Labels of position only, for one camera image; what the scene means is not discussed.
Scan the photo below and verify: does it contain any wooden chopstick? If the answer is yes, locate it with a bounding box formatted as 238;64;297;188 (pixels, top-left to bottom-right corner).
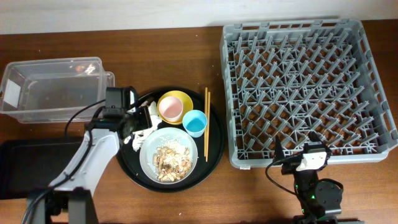
203;86;208;158
205;91;211;162

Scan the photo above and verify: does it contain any white tissue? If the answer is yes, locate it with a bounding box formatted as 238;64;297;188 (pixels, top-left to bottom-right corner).
124;102;162;152

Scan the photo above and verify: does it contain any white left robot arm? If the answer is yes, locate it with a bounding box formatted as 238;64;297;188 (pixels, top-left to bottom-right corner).
22;105;157;223

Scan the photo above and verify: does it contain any clear plastic bin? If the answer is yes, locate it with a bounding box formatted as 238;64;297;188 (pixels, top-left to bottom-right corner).
1;57;115;123

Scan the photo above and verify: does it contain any grey plate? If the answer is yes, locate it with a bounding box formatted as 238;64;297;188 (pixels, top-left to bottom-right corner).
139;128;198;184

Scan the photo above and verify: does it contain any right wooden chopstick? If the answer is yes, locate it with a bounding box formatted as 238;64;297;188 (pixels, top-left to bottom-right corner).
205;91;211;162

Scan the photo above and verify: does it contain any blue cup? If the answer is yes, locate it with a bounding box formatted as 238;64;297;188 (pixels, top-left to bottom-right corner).
182;110;207;138

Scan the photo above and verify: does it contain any peanut shells and rice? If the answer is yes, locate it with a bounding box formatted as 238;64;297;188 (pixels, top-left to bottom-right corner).
153;139;193;183

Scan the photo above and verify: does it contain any black rectangular tray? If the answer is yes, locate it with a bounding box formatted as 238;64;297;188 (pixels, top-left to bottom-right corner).
1;138;82;200

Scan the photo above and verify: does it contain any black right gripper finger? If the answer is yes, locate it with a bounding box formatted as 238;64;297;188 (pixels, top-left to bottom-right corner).
274;136;285;162
308;131;332;156

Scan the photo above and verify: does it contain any yellow bowl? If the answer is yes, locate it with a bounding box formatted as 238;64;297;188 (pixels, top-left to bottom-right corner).
157;90;193;125

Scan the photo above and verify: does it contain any pink cup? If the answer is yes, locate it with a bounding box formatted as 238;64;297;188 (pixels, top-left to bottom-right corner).
159;96;183;123

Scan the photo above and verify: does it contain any left wooden chopstick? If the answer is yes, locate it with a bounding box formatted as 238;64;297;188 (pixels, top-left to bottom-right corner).
203;86;208;158

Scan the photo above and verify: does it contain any grey dishwasher rack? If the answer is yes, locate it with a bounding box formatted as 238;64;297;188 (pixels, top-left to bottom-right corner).
220;19;397;169

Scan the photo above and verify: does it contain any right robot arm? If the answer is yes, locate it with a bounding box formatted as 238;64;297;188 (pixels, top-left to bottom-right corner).
273;131;343;223

